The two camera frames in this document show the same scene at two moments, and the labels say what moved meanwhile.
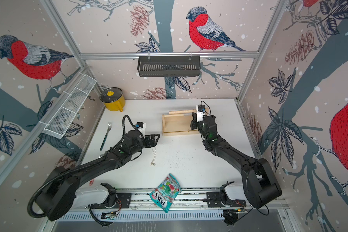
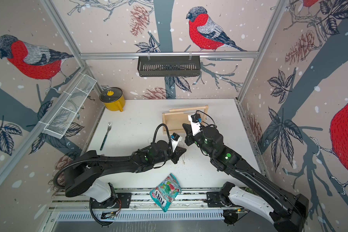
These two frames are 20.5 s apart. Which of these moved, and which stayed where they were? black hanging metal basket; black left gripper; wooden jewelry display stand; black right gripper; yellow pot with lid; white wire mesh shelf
Moved: black right gripper; black left gripper
Stayed: wooden jewelry display stand; white wire mesh shelf; black hanging metal basket; yellow pot with lid
